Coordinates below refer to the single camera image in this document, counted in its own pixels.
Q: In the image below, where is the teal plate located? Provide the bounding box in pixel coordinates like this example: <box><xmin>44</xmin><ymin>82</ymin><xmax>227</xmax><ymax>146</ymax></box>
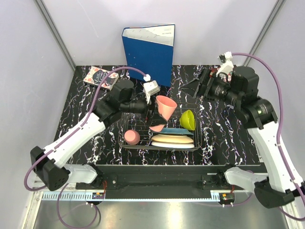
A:
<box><xmin>159</xmin><ymin>128</ymin><xmax>193</xmax><ymax>135</ymax></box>

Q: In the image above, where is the short pink cup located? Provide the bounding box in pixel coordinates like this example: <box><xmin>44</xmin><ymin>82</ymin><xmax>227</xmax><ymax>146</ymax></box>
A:
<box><xmin>124</xmin><ymin>130</ymin><xmax>140</xmax><ymax>145</ymax></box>

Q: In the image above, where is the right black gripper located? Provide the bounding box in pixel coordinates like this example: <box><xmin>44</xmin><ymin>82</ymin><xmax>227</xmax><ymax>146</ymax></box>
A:
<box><xmin>179</xmin><ymin>67</ymin><xmax>242</xmax><ymax>106</ymax></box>

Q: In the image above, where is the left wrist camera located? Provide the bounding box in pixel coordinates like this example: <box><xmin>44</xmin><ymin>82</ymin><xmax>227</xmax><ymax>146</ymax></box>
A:
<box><xmin>143</xmin><ymin>80</ymin><xmax>160</xmax><ymax>104</ymax></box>

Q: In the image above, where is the yellow-green bowl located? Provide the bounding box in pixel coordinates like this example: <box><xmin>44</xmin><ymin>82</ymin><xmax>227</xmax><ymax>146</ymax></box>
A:
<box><xmin>179</xmin><ymin>110</ymin><xmax>196</xmax><ymax>131</ymax></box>

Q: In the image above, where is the blue binder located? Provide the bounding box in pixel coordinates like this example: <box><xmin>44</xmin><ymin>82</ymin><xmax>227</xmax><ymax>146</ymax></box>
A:
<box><xmin>122</xmin><ymin>24</ymin><xmax>175</xmax><ymax>87</ymax></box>

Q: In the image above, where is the purple cable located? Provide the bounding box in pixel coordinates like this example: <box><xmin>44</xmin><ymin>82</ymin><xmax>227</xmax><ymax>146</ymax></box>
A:
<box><xmin>197</xmin><ymin>52</ymin><xmax>305</xmax><ymax>221</ymax></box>
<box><xmin>25</xmin><ymin>66</ymin><xmax>150</xmax><ymax>228</ymax></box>

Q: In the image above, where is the white plate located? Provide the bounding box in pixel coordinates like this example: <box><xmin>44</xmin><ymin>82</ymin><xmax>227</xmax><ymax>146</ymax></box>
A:
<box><xmin>151</xmin><ymin>142</ymin><xmax>194</xmax><ymax>149</ymax></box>

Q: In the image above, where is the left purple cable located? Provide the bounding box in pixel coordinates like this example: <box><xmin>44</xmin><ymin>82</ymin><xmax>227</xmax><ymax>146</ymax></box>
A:
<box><xmin>25</xmin><ymin>66</ymin><xmax>150</xmax><ymax>228</ymax></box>

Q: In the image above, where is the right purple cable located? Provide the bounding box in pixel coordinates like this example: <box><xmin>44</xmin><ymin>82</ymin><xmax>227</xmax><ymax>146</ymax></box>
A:
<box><xmin>197</xmin><ymin>52</ymin><xmax>305</xmax><ymax>221</ymax></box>

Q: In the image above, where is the dark red card box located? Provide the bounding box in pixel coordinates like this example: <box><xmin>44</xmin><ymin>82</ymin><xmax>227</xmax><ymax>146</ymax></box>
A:
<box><xmin>211</xmin><ymin>68</ymin><xmax>232</xmax><ymax>83</ymax></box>

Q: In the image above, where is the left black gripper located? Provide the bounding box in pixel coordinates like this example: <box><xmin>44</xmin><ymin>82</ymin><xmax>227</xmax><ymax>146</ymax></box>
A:
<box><xmin>121</xmin><ymin>92</ymin><xmax>168</xmax><ymax>126</ymax></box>

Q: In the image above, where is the wire dish rack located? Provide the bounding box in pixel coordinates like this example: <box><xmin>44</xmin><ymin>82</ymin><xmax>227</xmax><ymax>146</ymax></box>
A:
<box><xmin>119</xmin><ymin>103</ymin><xmax>202</xmax><ymax>151</ymax></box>

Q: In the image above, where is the floral cover book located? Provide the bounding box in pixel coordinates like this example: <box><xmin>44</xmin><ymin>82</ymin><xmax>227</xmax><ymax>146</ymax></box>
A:
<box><xmin>83</xmin><ymin>66</ymin><xmax>119</xmax><ymax>90</ymax></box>

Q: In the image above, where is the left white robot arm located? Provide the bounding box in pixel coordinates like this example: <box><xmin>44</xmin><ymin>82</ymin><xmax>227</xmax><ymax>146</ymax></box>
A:
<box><xmin>30</xmin><ymin>80</ymin><xmax>166</xmax><ymax>191</ymax></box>

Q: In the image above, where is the tall pink cup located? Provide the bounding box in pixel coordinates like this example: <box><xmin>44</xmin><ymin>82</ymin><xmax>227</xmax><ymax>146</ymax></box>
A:
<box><xmin>149</xmin><ymin>95</ymin><xmax>177</xmax><ymax>132</ymax></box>

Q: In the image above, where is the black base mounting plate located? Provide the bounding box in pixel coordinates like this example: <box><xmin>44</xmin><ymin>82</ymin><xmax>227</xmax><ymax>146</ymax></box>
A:
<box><xmin>75</xmin><ymin>164</ymin><xmax>264</xmax><ymax>190</ymax></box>

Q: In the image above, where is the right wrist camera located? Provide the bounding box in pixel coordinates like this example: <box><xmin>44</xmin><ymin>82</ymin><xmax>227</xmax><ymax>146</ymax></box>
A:
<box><xmin>216</xmin><ymin>52</ymin><xmax>234</xmax><ymax>77</ymax></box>

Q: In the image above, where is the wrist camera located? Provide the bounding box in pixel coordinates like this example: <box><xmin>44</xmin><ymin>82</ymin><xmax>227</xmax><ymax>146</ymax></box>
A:
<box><xmin>143</xmin><ymin>80</ymin><xmax>160</xmax><ymax>104</ymax></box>
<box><xmin>216</xmin><ymin>52</ymin><xmax>234</xmax><ymax>77</ymax></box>

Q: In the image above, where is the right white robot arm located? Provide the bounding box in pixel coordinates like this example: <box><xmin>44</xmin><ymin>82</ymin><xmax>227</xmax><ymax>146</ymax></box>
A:
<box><xmin>180</xmin><ymin>66</ymin><xmax>305</xmax><ymax>208</ymax></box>

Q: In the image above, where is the beige plate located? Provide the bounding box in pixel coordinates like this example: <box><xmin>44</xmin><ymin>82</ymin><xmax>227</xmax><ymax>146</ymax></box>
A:
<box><xmin>152</xmin><ymin>134</ymin><xmax>193</xmax><ymax>144</ymax></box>

